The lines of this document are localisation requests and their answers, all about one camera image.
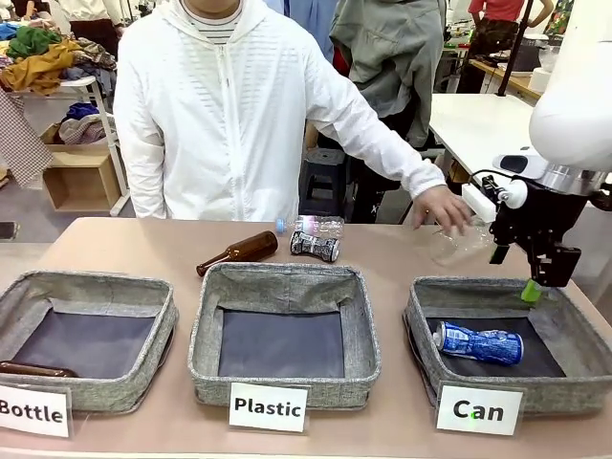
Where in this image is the wooden box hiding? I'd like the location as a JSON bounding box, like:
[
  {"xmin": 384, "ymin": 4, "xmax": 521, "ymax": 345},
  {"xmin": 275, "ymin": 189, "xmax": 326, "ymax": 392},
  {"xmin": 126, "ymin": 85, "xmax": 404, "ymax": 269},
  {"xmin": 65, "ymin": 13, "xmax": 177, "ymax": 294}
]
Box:
[{"xmin": 41, "ymin": 142, "xmax": 123, "ymax": 214}]

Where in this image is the white work table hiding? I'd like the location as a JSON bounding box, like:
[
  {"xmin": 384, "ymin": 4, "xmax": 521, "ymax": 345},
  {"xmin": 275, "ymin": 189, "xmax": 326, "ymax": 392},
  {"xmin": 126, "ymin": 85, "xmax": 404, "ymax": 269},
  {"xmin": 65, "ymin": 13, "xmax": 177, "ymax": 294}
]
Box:
[{"xmin": 426, "ymin": 92, "xmax": 537, "ymax": 176}]

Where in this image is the crushed blue can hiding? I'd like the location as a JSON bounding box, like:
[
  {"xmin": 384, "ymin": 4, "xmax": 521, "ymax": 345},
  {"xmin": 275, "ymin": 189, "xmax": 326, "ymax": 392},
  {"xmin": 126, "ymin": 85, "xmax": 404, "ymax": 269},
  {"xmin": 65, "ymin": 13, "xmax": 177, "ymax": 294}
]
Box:
[{"xmin": 431, "ymin": 319, "xmax": 526, "ymax": 367}]

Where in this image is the pile of colourful clothes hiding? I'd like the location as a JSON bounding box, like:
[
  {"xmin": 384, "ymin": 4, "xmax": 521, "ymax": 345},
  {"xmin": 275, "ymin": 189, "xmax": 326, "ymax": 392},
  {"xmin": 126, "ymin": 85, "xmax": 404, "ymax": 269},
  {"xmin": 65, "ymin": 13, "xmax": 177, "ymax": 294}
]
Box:
[{"xmin": 0, "ymin": 24, "xmax": 119, "ymax": 97}]

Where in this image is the clear plastic bottle blue cap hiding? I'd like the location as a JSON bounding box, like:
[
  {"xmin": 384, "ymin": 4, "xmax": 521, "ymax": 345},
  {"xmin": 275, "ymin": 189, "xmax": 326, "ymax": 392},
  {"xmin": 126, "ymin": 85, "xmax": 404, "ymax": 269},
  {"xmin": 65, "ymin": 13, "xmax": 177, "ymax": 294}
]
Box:
[{"xmin": 275, "ymin": 214, "xmax": 346, "ymax": 239}]

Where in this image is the crushed black white can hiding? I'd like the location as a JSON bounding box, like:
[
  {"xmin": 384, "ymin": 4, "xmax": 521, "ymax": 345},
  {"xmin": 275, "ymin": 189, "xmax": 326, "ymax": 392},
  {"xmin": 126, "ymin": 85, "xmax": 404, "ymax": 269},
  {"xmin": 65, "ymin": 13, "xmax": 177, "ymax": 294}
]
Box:
[{"xmin": 289, "ymin": 229, "xmax": 342, "ymax": 264}]

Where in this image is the checkered cloth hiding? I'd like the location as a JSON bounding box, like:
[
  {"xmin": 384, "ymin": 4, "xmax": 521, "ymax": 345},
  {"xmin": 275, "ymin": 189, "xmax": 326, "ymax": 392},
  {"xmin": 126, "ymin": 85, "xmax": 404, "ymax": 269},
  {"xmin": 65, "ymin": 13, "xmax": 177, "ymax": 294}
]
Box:
[{"xmin": 0, "ymin": 88, "xmax": 55, "ymax": 188}]

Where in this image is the grey fabric basket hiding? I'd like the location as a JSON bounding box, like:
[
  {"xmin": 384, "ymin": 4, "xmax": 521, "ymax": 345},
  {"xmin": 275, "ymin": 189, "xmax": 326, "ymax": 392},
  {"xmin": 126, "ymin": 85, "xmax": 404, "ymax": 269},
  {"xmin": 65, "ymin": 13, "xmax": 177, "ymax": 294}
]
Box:
[
  {"xmin": 186, "ymin": 261, "xmax": 383, "ymax": 411},
  {"xmin": 0, "ymin": 270, "xmax": 181, "ymax": 415},
  {"xmin": 402, "ymin": 275, "xmax": 612, "ymax": 416}
]

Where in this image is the black pole stand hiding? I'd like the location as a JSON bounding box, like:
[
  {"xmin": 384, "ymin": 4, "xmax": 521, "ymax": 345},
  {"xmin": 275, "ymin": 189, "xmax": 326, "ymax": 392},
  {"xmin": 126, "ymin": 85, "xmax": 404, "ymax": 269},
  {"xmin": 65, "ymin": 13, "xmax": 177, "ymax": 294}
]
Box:
[{"xmin": 496, "ymin": 0, "xmax": 536, "ymax": 98}]

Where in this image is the brown glass bottle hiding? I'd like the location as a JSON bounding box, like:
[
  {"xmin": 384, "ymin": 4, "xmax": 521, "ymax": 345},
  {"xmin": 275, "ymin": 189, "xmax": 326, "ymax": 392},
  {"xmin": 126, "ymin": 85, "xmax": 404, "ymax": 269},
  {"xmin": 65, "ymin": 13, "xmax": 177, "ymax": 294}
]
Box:
[
  {"xmin": 0, "ymin": 361, "xmax": 79, "ymax": 380},
  {"xmin": 194, "ymin": 229, "xmax": 280, "ymax": 278}
]

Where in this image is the person's left forearm white sleeve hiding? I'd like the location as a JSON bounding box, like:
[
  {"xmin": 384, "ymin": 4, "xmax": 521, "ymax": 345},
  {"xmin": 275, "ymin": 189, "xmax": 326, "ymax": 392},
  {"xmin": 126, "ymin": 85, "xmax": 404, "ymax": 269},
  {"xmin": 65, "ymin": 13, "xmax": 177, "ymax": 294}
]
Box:
[{"xmin": 305, "ymin": 90, "xmax": 448, "ymax": 198}]

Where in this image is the person's left hand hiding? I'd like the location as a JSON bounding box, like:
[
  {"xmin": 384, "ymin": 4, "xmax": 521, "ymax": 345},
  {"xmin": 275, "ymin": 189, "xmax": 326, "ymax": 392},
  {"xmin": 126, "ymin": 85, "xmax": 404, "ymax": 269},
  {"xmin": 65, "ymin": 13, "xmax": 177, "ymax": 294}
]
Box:
[{"xmin": 410, "ymin": 185, "xmax": 475, "ymax": 239}]

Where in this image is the person in red top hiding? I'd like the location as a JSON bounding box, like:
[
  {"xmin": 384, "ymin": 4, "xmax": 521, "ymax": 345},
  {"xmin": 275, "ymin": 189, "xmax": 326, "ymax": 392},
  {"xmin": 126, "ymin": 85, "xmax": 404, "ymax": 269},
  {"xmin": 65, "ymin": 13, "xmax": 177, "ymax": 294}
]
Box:
[{"xmin": 455, "ymin": 0, "xmax": 526, "ymax": 95}]

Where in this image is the white sign reading Bottle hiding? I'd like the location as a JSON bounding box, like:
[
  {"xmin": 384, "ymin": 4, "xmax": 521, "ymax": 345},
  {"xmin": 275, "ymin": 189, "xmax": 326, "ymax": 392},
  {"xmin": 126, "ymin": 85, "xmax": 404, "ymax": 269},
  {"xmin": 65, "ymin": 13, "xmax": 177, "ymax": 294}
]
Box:
[{"xmin": 0, "ymin": 382, "xmax": 74, "ymax": 439}]

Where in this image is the person in grey green jacket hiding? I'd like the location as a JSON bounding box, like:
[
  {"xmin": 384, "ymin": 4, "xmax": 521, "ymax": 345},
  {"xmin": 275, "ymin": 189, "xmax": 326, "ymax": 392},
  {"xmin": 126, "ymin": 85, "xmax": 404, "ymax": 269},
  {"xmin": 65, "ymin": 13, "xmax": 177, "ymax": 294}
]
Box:
[{"xmin": 328, "ymin": 0, "xmax": 447, "ymax": 150}]

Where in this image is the white block on gripper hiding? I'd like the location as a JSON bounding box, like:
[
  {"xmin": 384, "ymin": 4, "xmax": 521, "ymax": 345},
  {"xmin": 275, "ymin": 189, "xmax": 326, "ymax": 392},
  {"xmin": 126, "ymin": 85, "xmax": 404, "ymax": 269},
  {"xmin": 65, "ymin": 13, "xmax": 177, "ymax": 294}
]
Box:
[{"xmin": 461, "ymin": 184, "xmax": 499, "ymax": 224}]

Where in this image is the white sign reading Can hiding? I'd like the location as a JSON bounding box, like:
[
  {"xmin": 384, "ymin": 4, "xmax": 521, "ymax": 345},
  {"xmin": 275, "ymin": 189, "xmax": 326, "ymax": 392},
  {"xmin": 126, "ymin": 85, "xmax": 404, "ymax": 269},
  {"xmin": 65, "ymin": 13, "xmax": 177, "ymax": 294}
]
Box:
[{"xmin": 434, "ymin": 383, "xmax": 526, "ymax": 438}]

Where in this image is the wooden work table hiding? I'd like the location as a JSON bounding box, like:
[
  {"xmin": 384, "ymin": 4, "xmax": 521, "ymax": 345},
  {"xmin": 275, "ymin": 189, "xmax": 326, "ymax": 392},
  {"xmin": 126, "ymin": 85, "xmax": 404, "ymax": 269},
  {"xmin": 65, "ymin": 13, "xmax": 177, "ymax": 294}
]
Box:
[{"xmin": 469, "ymin": 56, "xmax": 544, "ymax": 100}]

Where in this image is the person in beige shirt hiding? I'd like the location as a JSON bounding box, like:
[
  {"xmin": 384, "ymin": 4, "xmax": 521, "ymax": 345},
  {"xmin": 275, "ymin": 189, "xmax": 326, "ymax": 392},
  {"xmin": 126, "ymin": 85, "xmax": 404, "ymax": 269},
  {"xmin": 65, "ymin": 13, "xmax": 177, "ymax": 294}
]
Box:
[{"xmin": 59, "ymin": 0, "xmax": 126, "ymax": 61}]

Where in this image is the white sign reading Plastic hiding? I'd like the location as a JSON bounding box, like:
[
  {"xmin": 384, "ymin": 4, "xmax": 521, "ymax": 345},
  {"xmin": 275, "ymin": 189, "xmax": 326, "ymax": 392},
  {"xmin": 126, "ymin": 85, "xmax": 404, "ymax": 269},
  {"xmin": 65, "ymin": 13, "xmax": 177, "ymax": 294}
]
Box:
[{"xmin": 228, "ymin": 381, "xmax": 311, "ymax": 434}]

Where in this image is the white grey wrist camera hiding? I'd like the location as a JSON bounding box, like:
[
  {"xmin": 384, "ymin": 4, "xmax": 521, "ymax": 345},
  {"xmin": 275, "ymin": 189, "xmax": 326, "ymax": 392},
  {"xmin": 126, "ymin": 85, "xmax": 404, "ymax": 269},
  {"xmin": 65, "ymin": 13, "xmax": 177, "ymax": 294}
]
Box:
[{"xmin": 492, "ymin": 147, "xmax": 550, "ymax": 182}]

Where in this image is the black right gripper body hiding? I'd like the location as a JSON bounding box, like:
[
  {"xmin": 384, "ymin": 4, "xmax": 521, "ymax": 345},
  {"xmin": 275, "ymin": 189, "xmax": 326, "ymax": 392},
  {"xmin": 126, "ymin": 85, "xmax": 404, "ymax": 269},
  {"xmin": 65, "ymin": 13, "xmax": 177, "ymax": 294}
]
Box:
[{"xmin": 481, "ymin": 175, "xmax": 593, "ymax": 246}]

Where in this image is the clear plastic cup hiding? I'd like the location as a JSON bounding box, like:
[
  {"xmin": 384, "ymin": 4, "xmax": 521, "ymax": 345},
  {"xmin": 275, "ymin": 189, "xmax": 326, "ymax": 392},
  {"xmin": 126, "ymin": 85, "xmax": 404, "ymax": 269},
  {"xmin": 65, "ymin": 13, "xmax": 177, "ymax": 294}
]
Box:
[{"xmin": 428, "ymin": 214, "xmax": 496, "ymax": 268}]

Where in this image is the white paper roll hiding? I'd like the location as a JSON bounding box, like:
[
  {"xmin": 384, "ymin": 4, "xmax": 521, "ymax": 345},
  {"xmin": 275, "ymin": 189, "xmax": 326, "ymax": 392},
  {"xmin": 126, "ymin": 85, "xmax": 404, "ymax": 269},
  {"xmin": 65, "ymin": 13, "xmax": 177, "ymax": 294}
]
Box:
[{"xmin": 531, "ymin": 66, "xmax": 556, "ymax": 95}]

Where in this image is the dark plastic stool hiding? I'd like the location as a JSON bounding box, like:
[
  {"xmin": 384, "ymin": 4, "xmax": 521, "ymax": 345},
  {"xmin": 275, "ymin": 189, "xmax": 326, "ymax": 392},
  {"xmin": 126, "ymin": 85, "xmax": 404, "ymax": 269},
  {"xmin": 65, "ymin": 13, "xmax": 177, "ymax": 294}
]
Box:
[{"xmin": 302, "ymin": 147, "xmax": 354, "ymax": 217}]

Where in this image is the person in white hooded jacket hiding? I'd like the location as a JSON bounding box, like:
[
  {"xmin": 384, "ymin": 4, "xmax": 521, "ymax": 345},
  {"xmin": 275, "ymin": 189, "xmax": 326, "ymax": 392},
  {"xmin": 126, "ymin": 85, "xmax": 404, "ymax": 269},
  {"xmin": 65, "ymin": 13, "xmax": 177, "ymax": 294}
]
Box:
[{"xmin": 112, "ymin": 0, "xmax": 448, "ymax": 222}]

